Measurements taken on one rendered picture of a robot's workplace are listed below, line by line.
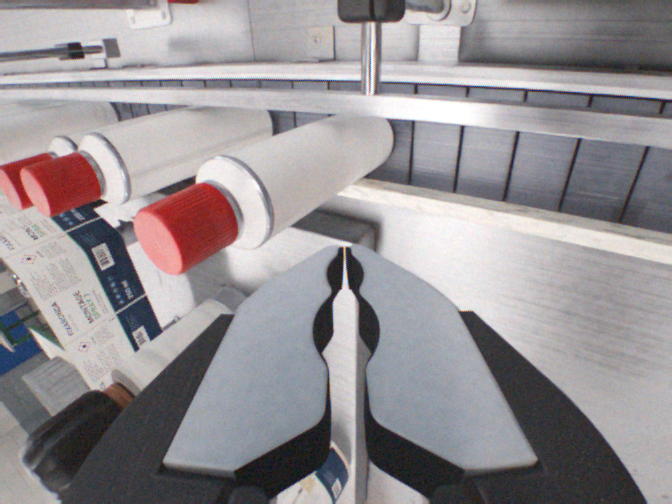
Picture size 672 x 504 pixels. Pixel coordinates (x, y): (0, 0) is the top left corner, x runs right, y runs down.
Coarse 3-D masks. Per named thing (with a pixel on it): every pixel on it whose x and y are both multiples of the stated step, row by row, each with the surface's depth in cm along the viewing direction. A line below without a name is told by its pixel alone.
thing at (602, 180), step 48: (480, 96) 24; (528, 96) 23; (576, 96) 21; (432, 144) 27; (480, 144) 26; (528, 144) 24; (576, 144) 22; (624, 144) 21; (480, 192) 27; (528, 192) 25; (576, 192) 24; (624, 192) 22
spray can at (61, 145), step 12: (180, 108) 33; (192, 108) 34; (132, 120) 29; (84, 132) 26; (60, 144) 25; (72, 144) 25; (36, 156) 24; (48, 156) 24; (0, 168) 22; (12, 168) 22; (0, 180) 23; (12, 180) 22; (12, 192) 23; (24, 192) 23; (12, 204) 24; (24, 204) 23
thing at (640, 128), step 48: (0, 96) 46; (48, 96) 39; (96, 96) 34; (144, 96) 30; (192, 96) 27; (240, 96) 24; (288, 96) 22; (336, 96) 21; (384, 96) 19; (432, 96) 19
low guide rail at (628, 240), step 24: (360, 192) 29; (384, 192) 28; (408, 192) 27; (432, 192) 27; (456, 216) 25; (480, 216) 25; (504, 216) 24; (528, 216) 23; (552, 216) 23; (576, 216) 23; (576, 240) 22; (600, 240) 21; (624, 240) 20; (648, 240) 20
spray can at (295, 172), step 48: (288, 144) 20; (336, 144) 22; (384, 144) 27; (192, 192) 16; (240, 192) 17; (288, 192) 18; (336, 192) 23; (144, 240) 15; (192, 240) 15; (240, 240) 18
